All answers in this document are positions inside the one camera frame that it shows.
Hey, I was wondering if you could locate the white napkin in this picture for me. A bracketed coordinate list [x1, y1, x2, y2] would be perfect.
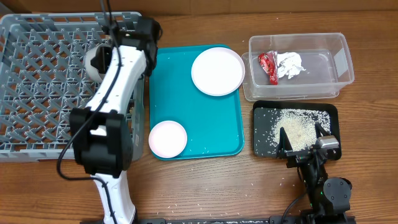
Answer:
[276, 52, 305, 79]

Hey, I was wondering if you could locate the clear plastic bin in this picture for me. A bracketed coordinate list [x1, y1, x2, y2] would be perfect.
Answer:
[242, 33, 354, 101]

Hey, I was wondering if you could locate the grey dish rack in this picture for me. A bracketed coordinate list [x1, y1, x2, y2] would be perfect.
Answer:
[0, 11, 150, 162]

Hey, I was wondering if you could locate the black tray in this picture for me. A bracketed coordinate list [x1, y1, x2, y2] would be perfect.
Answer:
[253, 101, 340, 158]

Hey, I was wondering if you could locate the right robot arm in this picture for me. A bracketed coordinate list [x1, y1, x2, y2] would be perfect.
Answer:
[276, 123, 356, 224]

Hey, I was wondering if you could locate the pile of rice grains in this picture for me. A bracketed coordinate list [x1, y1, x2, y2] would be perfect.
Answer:
[253, 108, 331, 157]

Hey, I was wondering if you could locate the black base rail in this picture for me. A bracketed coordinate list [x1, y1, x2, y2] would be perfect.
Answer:
[80, 216, 356, 224]

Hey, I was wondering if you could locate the grey bowl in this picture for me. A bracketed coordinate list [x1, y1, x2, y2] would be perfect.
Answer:
[84, 44, 112, 83]

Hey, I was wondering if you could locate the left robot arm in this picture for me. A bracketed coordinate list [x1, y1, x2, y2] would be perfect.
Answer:
[68, 17, 162, 223]

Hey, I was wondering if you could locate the teal serving tray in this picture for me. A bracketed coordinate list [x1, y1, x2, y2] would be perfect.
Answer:
[149, 45, 244, 160]

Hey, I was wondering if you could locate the small white pink bowl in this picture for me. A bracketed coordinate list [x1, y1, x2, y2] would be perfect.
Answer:
[149, 121, 188, 159]

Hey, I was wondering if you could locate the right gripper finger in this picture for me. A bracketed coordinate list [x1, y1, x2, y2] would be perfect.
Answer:
[277, 127, 293, 153]
[315, 122, 330, 137]

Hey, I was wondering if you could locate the large white plate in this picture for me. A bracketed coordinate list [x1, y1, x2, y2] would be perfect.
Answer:
[191, 47, 245, 96]

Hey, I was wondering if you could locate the red snack wrapper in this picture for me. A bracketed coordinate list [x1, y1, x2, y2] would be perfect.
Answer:
[257, 51, 279, 85]

